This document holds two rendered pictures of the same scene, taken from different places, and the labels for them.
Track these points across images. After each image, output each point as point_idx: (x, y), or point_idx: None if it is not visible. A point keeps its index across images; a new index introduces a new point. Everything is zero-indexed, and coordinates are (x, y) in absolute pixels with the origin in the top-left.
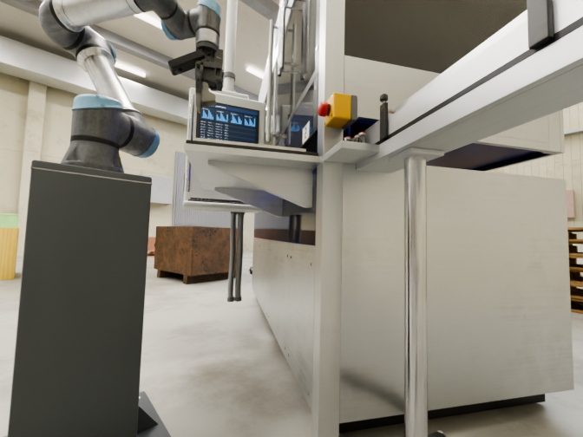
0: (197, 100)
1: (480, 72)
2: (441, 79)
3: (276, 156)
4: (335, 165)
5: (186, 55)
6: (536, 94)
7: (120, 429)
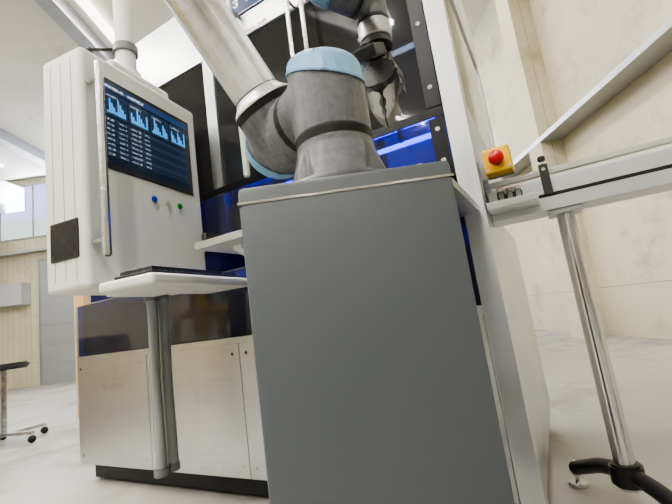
0: (395, 110)
1: (663, 161)
2: (607, 156)
3: (470, 200)
4: (488, 215)
5: (379, 43)
6: None
7: None
